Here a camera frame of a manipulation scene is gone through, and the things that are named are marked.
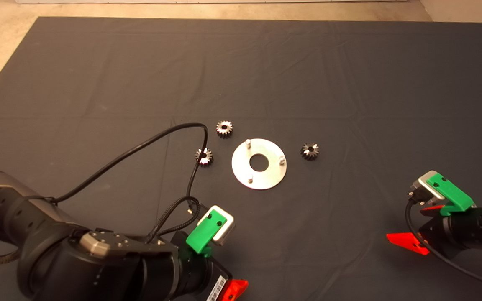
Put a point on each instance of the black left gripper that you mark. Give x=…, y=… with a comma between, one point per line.
x=216, y=271

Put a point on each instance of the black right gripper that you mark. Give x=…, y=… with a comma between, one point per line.
x=435, y=234

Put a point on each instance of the small steel planetary gear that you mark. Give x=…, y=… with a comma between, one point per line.
x=204, y=159
x=310, y=151
x=224, y=128

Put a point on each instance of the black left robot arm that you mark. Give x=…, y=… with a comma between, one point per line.
x=36, y=234

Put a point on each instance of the round metal carrier plate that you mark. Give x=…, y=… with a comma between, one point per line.
x=245, y=173

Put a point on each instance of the dark grey table cloth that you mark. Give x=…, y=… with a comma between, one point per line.
x=349, y=62

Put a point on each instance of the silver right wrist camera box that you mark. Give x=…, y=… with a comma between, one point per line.
x=423, y=184

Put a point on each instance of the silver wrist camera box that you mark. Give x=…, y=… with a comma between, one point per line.
x=423, y=184
x=227, y=230

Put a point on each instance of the green right camera mount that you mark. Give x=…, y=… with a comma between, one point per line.
x=454, y=194

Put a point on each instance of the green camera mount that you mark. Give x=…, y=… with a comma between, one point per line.
x=454, y=194
x=205, y=234

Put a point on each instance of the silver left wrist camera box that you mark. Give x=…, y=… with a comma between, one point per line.
x=227, y=230

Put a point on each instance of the green left camera mount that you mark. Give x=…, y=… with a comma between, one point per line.
x=205, y=234

